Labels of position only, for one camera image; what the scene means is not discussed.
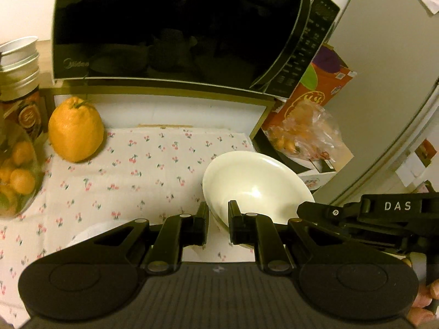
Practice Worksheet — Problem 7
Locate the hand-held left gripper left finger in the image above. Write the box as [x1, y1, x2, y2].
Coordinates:
[92, 202, 210, 275]

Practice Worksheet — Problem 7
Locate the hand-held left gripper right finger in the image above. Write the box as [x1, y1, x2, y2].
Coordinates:
[228, 200, 331, 272]

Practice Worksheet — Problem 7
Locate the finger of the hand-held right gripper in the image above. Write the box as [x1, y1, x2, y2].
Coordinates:
[296, 201, 361, 229]

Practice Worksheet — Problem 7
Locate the cream bowl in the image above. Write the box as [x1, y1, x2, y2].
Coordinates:
[202, 151, 316, 249]

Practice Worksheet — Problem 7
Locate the white plate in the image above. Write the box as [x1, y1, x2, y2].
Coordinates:
[73, 222, 115, 248]

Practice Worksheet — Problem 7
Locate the person's right hand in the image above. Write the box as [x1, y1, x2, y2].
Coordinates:
[401, 258, 439, 328]

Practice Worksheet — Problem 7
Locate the dark cardboard box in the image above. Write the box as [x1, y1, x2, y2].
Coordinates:
[253, 134, 344, 190]

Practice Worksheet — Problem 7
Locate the cherry print tablecloth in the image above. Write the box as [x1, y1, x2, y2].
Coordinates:
[0, 127, 261, 323]

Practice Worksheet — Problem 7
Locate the plastic bag of oranges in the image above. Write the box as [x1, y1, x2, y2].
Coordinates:
[267, 104, 354, 172]

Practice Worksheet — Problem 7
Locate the refrigerator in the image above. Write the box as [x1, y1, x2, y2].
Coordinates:
[322, 0, 439, 207]

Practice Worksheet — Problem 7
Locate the red cardboard box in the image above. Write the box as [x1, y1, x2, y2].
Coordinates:
[263, 42, 358, 138]

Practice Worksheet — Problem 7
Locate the large orange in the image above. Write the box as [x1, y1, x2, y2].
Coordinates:
[48, 96, 105, 164]

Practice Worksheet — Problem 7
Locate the glass jar of kumquats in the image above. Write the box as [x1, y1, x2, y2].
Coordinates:
[0, 116, 46, 220]

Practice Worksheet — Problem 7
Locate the black microwave oven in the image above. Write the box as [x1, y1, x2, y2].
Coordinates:
[51, 0, 342, 98]

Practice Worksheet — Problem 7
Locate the red label jar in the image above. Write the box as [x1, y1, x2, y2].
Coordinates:
[0, 89, 47, 142]

